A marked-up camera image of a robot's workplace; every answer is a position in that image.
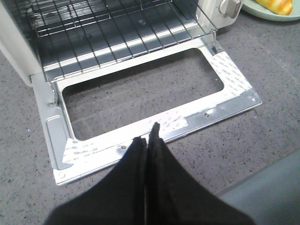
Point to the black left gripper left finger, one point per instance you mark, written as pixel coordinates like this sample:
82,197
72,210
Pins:
118,199

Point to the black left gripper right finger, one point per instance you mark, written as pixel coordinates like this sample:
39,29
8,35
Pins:
174,197

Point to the glass oven door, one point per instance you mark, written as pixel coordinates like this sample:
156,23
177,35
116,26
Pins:
72,158

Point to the yellow striped croissant bread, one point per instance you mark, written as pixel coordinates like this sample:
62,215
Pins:
280,7

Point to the white Toshiba toaster oven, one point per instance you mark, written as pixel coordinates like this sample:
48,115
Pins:
14,47

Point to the lower timer knob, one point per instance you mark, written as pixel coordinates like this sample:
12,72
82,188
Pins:
230,8

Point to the light green plate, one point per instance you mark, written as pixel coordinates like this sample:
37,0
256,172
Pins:
253,8

